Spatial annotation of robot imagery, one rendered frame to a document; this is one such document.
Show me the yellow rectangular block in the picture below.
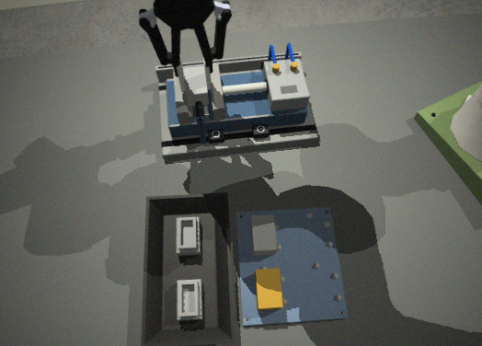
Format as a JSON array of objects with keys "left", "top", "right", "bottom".
[{"left": 255, "top": 268, "right": 283, "bottom": 311}]

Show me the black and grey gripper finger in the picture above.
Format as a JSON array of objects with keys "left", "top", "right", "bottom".
[
  {"left": 139, "top": 7, "right": 185, "bottom": 92},
  {"left": 190, "top": 0, "right": 232, "bottom": 89}
]

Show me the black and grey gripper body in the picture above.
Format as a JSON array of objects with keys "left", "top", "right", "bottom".
[{"left": 154, "top": 0, "right": 215, "bottom": 30}]

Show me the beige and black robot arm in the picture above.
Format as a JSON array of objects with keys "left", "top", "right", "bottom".
[{"left": 450, "top": 85, "right": 482, "bottom": 162}]

